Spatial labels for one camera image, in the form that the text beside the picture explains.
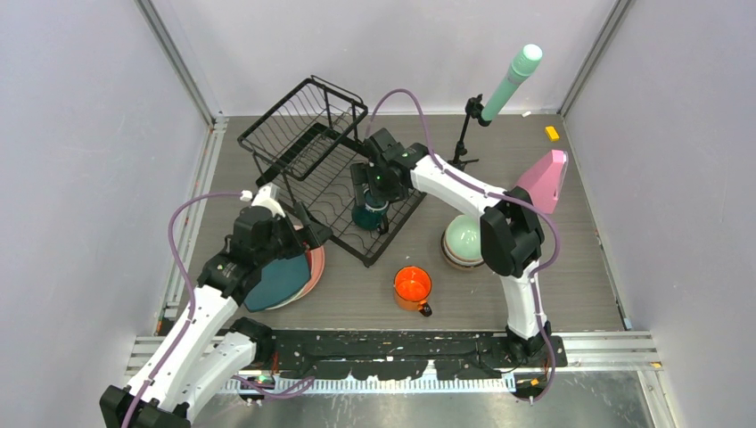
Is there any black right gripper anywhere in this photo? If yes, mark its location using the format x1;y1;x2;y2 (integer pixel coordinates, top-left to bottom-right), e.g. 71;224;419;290
349;161;408;210

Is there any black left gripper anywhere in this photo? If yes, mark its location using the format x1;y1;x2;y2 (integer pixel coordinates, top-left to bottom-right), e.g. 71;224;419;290
256;202;331;267

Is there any dark green mug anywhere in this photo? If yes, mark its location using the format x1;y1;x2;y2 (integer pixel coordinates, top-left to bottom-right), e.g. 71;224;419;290
351;190;390;235

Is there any orange mug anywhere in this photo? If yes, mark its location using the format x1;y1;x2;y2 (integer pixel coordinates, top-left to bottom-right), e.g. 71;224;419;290
393;266;432;317

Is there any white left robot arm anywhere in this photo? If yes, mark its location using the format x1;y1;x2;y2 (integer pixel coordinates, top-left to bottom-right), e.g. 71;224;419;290
99;202;333;427

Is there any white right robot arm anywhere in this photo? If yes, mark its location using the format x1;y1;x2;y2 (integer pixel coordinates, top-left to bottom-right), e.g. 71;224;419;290
350;128;553;366

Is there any pink round plate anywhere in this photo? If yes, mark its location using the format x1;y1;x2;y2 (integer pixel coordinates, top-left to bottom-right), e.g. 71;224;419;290
271;246;325;309

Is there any teal square plate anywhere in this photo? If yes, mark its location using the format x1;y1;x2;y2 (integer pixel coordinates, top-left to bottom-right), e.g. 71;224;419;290
243;254;311;312

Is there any light green bowl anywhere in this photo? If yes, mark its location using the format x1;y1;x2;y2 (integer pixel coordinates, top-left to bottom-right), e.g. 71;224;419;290
444;214;482;263

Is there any black mini tripod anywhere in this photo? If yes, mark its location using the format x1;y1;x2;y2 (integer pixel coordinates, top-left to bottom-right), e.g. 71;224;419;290
448;94;491;171

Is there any brown striped bowl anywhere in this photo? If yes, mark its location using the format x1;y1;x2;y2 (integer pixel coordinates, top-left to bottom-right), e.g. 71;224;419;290
440;233;484;270

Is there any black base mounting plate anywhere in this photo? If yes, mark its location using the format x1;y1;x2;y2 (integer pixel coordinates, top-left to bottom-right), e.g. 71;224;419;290
252;330;549;381

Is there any pink wedge object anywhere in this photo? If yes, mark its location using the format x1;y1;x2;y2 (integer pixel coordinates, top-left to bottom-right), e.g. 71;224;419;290
516;150;570;214

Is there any yellow small block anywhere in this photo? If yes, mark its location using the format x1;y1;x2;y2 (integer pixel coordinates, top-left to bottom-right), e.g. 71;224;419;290
544;126;561;142

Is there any mint green microphone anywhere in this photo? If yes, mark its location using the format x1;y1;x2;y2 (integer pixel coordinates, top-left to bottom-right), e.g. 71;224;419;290
480;44;543;125

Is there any black wire dish rack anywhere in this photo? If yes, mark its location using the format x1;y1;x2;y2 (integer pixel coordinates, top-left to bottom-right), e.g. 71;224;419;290
237;75;424;268

